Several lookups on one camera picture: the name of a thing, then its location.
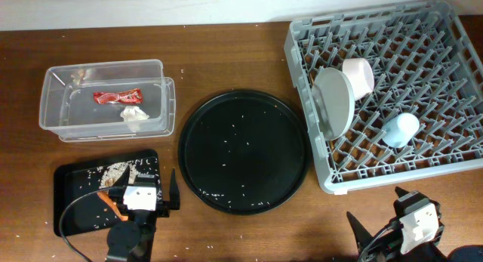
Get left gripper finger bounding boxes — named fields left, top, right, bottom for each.
left=112, top=165, right=131, bottom=187
left=169, top=168, right=180, bottom=210

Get rice and food scraps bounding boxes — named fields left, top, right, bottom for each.
left=87, top=158, right=159, bottom=229

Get orange carrot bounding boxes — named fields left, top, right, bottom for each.
left=97, top=191, right=128, bottom=221

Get light blue cup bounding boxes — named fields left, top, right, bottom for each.
left=382, top=113, right=420, bottom=148

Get white tissue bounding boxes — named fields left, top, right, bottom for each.
left=120, top=106, right=149, bottom=132

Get red snack wrapper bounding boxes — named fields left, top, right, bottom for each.
left=93, top=88, right=143, bottom=104

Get grey plate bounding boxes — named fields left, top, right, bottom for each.
left=311, top=68, right=355, bottom=140

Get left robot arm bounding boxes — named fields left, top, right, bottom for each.
left=106, top=168, right=180, bottom=261

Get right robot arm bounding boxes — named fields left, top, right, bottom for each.
left=346, top=186, right=482, bottom=262

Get grey dishwasher rack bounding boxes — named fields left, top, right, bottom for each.
left=284, top=0, right=482, bottom=195

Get black rectangular tray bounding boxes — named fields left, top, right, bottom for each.
left=54, top=149, right=160, bottom=236

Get clear plastic bin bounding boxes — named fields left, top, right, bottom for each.
left=39, top=59, right=176, bottom=142

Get black round tray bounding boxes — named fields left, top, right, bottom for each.
left=178, top=90, right=312, bottom=215

